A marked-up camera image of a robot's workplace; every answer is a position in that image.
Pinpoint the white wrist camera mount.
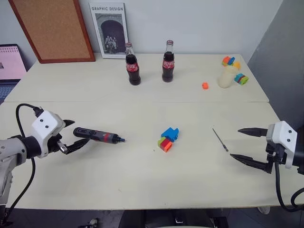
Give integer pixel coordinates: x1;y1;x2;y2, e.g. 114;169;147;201
266;121;298;170
30;110;66;159

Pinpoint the cola glass bottle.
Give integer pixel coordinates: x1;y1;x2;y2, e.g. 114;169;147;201
124;42;142;86
161;39;176;83

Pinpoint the striped blue green brick stack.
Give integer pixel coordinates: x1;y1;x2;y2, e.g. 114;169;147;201
234;73;249;86

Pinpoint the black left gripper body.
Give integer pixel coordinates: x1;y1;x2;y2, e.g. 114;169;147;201
47;132;70;155

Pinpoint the blue green red brick cluster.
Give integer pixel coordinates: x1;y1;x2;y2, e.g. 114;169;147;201
157;127;180;153

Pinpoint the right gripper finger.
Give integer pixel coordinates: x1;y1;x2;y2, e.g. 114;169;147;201
237;127;269;138
229;153;273;175

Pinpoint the cork board with red frame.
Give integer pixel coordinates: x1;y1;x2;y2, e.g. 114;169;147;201
8;0;96;64

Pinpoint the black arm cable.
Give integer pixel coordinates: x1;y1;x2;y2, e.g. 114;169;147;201
275;161;304;212
4;103;44;217

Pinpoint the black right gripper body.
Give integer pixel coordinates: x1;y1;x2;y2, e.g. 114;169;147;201
265;142;286;174

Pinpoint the black red electric screwdriver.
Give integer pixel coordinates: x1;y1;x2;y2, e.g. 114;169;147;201
73;127;127;145

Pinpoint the thin metal screwdriver bit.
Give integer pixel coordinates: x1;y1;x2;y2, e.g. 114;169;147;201
211;128;229;152

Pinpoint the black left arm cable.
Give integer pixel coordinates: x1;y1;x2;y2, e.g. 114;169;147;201
4;103;44;217

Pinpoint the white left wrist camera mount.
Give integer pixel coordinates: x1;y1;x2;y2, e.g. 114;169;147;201
30;110;66;159

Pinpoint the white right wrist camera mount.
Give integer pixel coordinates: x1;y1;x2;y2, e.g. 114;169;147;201
266;121;298;170

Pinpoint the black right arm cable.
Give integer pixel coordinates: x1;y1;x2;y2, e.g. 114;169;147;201
275;161;304;212

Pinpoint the multicolour brick stack with yellow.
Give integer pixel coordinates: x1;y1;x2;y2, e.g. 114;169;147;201
221;56;241;70

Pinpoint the grey partition panel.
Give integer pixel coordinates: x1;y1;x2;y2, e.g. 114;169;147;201
246;0;304;132

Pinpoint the graphic design book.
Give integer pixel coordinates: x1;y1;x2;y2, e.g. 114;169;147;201
88;2;129;59

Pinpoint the cream plastic cup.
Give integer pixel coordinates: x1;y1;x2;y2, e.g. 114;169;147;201
218;65;238;89

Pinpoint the laptop with pink screen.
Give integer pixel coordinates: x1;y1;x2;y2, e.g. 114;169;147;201
0;43;28;105

